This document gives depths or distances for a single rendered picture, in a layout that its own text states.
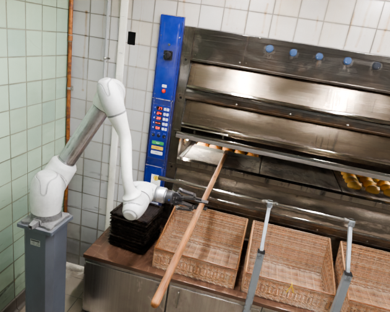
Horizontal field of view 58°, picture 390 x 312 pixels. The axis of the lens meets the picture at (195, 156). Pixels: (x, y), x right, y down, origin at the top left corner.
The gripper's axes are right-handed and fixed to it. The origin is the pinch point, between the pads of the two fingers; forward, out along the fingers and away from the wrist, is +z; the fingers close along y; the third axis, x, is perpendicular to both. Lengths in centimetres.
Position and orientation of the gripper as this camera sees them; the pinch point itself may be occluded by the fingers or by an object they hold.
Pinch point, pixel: (201, 204)
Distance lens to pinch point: 193.9
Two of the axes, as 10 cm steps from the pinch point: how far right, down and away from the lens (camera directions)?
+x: -2.2, 2.9, -9.3
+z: 9.6, 2.1, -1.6
